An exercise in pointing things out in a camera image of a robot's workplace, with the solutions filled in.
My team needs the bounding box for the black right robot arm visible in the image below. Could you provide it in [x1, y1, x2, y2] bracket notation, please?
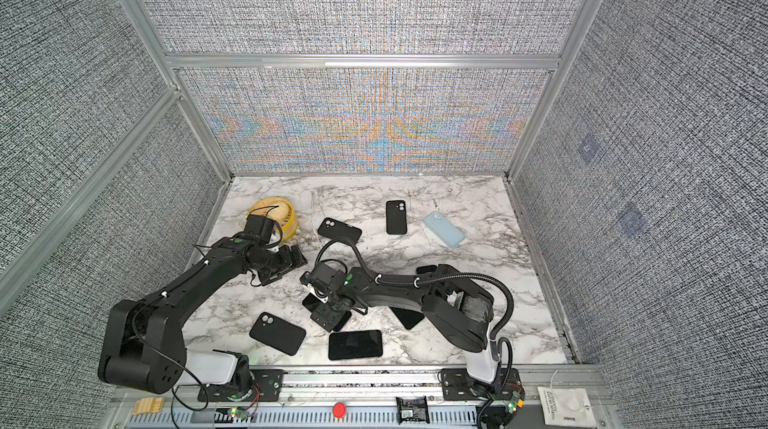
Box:
[300, 263, 514, 385]

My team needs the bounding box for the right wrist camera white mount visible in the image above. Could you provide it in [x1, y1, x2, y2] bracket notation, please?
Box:
[300, 262, 346, 304]

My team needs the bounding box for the small black electronics box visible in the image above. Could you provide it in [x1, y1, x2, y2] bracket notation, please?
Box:
[396, 396, 431, 424]

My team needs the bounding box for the black phone case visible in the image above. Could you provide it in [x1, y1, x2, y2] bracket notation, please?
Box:
[385, 200, 408, 235]
[249, 312, 306, 356]
[317, 217, 362, 243]

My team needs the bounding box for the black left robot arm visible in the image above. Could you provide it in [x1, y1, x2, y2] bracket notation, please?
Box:
[97, 233, 307, 397]

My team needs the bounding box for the yellow bamboo steamer basket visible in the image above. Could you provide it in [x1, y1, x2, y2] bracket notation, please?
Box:
[245, 197, 299, 242]

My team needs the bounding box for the black phone front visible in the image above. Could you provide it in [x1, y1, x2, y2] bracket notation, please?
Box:
[328, 330, 383, 361]

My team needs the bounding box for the light blue phone case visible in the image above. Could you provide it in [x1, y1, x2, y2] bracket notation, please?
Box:
[423, 211, 465, 248]

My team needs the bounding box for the black phone right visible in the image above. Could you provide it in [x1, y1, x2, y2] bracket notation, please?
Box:
[416, 265, 437, 275]

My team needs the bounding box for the red emergency button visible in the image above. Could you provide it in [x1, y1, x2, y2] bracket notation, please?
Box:
[332, 403, 347, 419]

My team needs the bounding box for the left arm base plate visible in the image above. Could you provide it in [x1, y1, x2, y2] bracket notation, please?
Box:
[197, 369, 285, 403]

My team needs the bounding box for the wooden clips stack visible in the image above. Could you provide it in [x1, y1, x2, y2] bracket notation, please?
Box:
[132, 397, 165, 416]

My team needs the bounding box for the black phone middle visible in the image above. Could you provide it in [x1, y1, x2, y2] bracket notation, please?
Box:
[390, 307, 425, 330]

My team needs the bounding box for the purple phone black screen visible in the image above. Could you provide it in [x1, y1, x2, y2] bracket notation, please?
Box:
[302, 294, 351, 332]

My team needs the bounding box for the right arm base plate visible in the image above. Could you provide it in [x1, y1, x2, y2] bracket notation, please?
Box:
[438, 366, 525, 404]

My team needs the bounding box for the aluminium front rail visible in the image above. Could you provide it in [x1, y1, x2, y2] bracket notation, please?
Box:
[101, 364, 625, 429]

